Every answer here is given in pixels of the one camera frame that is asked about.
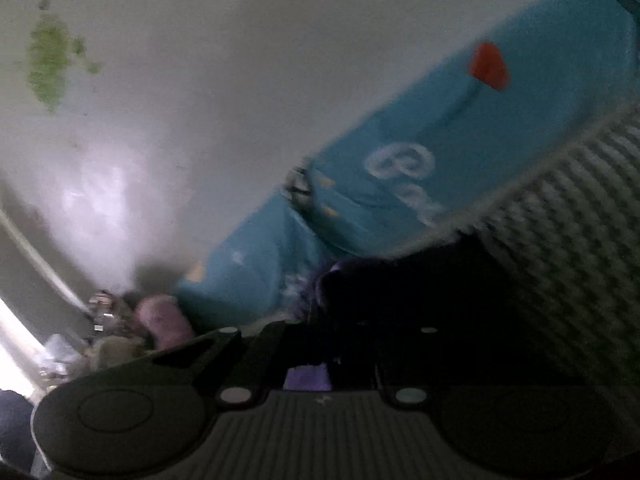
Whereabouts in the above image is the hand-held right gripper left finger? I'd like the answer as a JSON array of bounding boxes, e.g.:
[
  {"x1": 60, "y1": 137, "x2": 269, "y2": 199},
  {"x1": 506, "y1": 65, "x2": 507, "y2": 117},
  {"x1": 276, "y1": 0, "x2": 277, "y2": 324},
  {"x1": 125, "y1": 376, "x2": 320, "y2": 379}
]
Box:
[{"x1": 107, "y1": 320, "x2": 291, "y2": 407}]

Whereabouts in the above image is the teal star-print cushion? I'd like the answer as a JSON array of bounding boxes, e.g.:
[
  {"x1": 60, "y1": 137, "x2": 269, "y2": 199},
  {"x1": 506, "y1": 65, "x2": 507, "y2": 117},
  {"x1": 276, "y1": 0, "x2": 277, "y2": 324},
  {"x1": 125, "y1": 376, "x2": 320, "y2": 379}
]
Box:
[{"x1": 175, "y1": 200, "x2": 331, "y2": 331}]

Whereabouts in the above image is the purple floral garment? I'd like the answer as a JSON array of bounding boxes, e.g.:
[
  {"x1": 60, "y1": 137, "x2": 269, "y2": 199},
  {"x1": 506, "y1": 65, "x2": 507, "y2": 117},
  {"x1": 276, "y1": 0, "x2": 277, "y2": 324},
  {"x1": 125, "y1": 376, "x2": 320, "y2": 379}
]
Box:
[{"x1": 285, "y1": 240, "x2": 501, "y2": 392}]

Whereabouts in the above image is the cream bunny plush toy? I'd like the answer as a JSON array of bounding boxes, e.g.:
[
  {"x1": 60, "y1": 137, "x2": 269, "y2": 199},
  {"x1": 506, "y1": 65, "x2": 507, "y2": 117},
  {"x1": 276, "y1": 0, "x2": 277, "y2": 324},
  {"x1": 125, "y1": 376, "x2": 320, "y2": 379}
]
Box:
[{"x1": 90, "y1": 335, "x2": 146, "y2": 373}]

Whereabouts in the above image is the purple moon plush pillow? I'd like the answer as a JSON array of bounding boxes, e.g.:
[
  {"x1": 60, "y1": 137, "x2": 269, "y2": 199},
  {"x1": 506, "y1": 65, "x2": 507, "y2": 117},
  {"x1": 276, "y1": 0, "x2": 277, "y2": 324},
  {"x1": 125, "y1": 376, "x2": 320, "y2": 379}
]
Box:
[{"x1": 135, "y1": 295, "x2": 196, "y2": 351}]

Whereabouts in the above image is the teal script-print cushion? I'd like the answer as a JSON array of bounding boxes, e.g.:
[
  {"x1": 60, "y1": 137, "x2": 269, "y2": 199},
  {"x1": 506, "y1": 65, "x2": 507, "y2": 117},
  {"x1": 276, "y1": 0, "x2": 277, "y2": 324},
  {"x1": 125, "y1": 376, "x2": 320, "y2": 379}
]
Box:
[{"x1": 300, "y1": 0, "x2": 640, "y2": 261}]

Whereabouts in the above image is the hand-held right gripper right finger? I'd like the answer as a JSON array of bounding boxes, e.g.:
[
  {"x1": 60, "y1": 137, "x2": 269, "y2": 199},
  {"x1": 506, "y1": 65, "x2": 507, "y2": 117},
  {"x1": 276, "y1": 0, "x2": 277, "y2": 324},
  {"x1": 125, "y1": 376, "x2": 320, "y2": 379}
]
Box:
[{"x1": 330, "y1": 324, "x2": 566, "y2": 406}]

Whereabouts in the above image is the black white patterned cloth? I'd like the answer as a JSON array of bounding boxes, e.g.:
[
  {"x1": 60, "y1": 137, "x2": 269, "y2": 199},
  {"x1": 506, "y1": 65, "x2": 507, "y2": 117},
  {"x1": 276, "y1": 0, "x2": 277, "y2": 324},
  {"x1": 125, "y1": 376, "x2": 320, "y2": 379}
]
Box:
[{"x1": 285, "y1": 165, "x2": 316, "y2": 201}]

